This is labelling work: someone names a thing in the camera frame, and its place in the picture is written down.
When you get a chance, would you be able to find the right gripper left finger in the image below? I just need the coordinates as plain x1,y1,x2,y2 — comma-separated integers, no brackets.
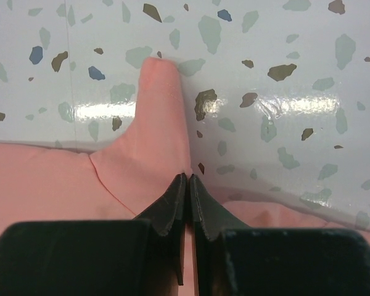
0,174,186,295

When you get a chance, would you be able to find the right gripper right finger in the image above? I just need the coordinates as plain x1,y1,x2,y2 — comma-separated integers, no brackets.
188,175,370,295

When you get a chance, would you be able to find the salmon pink t-shirt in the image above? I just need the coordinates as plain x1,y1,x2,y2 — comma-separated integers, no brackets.
0,57,370,295

